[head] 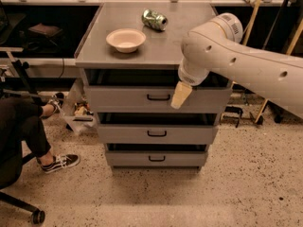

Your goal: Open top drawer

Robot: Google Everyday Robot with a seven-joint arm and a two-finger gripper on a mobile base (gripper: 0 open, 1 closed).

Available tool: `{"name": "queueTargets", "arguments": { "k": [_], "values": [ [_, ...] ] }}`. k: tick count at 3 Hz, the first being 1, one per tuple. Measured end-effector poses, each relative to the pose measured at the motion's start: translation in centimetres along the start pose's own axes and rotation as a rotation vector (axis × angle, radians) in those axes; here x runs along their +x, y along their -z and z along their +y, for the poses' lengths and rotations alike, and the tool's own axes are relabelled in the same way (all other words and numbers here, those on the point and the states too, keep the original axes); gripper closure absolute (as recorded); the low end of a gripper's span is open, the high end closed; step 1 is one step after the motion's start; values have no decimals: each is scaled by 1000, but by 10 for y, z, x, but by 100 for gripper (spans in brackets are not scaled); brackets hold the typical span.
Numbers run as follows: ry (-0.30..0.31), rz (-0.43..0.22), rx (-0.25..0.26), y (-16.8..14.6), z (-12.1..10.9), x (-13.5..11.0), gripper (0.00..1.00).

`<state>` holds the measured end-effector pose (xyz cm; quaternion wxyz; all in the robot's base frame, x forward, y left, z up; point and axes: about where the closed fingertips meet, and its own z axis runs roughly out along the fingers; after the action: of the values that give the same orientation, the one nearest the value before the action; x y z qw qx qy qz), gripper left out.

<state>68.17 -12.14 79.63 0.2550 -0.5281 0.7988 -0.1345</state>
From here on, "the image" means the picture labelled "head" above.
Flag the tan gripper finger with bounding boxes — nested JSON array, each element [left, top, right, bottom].
[[170, 81, 192, 109]]

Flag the grey top drawer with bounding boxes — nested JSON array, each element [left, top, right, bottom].
[[84, 69, 231, 114]]

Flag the grey drawer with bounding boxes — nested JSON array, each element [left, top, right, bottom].
[[105, 144, 207, 167], [98, 113, 218, 145], [84, 69, 231, 114]]

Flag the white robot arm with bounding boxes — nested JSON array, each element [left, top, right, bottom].
[[171, 13, 303, 118]]

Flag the grey drawer cabinet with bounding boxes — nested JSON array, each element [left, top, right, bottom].
[[74, 2, 242, 172]]

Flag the grey middle drawer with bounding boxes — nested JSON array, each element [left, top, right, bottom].
[[98, 113, 218, 145]]

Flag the grey bottom drawer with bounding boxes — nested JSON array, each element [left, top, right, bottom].
[[105, 144, 207, 167]]

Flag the white paper bowl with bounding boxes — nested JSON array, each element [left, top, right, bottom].
[[106, 28, 146, 53]]

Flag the crushed green soda can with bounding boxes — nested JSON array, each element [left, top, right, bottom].
[[141, 9, 168, 31]]

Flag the black white sneaker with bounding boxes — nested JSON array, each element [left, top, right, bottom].
[[41, 154, 80, 174]]

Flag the dark box on shelf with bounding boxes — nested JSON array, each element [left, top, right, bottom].
[[27, 23, 62, 38]]

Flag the seated person black trousers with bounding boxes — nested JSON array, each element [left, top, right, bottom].
[[0, 96, 60, 167]]

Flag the black office chair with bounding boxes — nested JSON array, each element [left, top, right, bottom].
[[0, 149, 45, 225]]

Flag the wooden stick frame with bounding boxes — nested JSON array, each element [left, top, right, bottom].
[[233, 0, 303, 122]]

